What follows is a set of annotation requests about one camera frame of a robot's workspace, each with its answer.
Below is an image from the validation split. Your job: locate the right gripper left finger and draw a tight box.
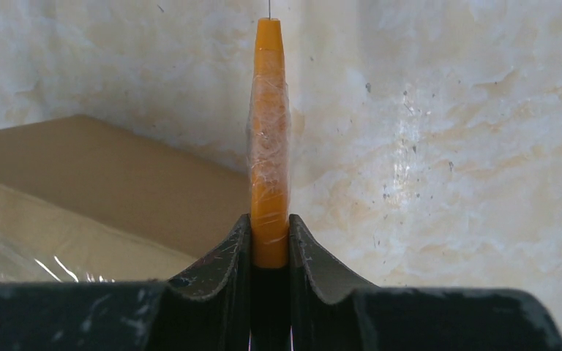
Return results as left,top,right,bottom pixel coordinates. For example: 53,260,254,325
0,215,250,350

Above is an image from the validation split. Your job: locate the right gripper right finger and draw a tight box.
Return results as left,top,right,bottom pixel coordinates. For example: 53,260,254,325
289,214,562,350

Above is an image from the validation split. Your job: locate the brown cardboard express box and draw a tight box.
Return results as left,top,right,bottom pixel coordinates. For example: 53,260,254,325
0,116,249,282

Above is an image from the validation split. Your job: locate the orange utility knife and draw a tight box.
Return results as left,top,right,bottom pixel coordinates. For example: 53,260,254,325
247,0,293,351

